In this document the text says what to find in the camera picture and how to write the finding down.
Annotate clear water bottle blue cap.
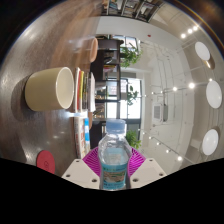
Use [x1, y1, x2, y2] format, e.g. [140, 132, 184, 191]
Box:
[97, 119, 133, 192]

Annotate tall bookshelf with books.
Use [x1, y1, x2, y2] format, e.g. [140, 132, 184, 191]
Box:
[99, 0, 165, 23]

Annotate flat white magazine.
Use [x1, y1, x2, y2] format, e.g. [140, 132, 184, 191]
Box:
[73, 114, 92, 160]

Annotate potted green plant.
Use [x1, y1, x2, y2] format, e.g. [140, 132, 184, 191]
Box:
[119, 43, 143, 69]
[125, 130, 143, 150]
[126, 84, 140, 107]

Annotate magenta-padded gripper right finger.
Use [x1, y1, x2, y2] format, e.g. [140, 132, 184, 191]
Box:
[127, 147, 168, 190]

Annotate ceiling air conditioner unit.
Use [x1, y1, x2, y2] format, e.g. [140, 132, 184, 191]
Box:
[152, 103, 169, 123]

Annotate stack of books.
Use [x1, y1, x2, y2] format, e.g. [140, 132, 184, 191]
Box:
[73, 67, 97, 114]

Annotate round white pendant lights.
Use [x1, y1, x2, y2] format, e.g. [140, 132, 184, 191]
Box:
[194, 41, 223, 157]

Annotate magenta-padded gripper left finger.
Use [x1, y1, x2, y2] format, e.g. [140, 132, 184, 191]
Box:
[61, 147, 102, 190]

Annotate ceiling track spotlights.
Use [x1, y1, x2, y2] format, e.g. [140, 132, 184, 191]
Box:
[143, 24, 198, 162]

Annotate low dark shelf unit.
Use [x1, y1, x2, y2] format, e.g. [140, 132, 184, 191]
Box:
[89, 34, 125, 150]

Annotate flat round red coaster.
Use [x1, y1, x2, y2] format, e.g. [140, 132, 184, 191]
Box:
[35, 149, 56, 175]

